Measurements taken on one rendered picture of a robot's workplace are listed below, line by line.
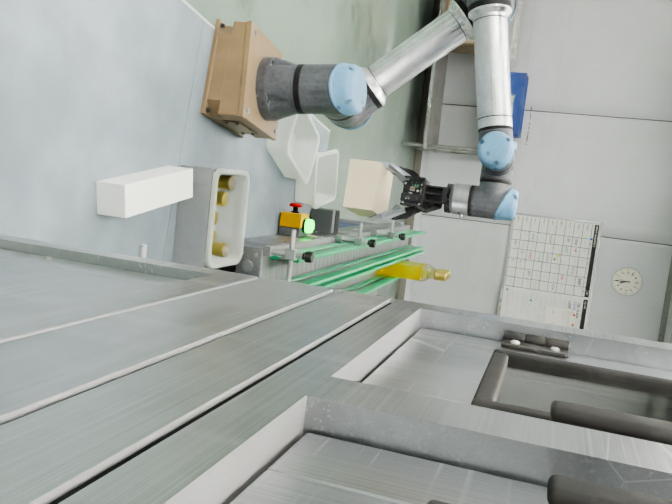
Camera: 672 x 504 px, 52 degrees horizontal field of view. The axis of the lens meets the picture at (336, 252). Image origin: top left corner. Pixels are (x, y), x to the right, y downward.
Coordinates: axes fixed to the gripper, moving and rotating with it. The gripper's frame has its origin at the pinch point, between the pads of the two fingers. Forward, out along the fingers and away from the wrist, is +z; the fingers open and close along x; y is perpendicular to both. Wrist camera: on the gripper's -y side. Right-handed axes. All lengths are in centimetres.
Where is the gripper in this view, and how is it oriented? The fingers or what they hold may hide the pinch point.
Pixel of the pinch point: (374, 190)
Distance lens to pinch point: 177.9
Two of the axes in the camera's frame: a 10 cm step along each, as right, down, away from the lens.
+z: -9.4, -1.4, 3.0
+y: -2.9, -0.9, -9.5
